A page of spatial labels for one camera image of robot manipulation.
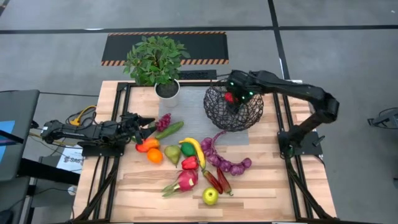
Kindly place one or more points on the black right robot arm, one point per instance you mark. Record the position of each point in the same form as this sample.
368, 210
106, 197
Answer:
311, 93

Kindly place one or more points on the green cucumber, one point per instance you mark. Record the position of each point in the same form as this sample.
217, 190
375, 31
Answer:
169, 130

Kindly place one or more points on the green leafy plant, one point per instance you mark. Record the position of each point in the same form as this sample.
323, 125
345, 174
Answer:
155, 62

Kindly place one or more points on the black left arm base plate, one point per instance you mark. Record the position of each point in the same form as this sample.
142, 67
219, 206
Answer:
102, 151

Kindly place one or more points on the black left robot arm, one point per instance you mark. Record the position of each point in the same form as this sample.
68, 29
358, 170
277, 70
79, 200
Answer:
93, 130

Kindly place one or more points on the orange red mango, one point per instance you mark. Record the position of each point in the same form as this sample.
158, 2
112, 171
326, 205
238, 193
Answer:
148, 145

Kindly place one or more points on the black monitor with blue screen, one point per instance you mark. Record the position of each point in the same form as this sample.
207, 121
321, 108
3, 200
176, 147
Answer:
18, 137

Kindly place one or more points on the black stand beam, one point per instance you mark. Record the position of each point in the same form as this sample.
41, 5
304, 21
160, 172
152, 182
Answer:
46, 171

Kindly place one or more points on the grey place mat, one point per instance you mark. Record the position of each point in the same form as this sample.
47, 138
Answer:
192, 124

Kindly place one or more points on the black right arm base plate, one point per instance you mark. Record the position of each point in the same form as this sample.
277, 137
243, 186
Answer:
311, 149

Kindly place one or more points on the white plant pot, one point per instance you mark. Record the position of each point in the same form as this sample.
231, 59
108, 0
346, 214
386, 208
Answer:
168, 101

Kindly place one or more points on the yellow green apple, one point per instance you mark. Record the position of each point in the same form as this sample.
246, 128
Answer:
210, 196

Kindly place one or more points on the red grape bunch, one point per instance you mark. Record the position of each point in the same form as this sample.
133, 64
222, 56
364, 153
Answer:
163, 122

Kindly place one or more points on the orange fruit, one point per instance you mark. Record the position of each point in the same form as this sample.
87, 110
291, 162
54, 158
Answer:
155, 155

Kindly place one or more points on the pink dragon fruit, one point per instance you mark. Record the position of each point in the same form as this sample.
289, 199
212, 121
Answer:
188, 180

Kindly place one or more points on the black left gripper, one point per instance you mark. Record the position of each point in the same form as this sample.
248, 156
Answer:
129, 127

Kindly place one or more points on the green lime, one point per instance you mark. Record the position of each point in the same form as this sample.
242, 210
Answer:
187, 150

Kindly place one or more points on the black hazard striped floor mat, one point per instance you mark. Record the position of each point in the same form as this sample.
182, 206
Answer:
202, 46

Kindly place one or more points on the white round disc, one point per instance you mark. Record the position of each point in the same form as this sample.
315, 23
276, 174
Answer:
72, 190

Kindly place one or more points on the white printed paper sheet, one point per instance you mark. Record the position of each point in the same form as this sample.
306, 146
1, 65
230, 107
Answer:
70, 161

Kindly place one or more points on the yellow banana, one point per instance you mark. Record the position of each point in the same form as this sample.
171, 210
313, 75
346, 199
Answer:
199, 149

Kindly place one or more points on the green pear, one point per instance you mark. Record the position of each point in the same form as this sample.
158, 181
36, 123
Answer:
172, 153

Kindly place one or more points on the red bell pepper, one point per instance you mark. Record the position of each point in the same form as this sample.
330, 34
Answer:
190, 163

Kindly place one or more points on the red apple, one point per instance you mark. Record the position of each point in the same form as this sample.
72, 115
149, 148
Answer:
229, 97

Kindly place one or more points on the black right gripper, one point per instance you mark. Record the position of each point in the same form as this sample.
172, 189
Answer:
241, 82

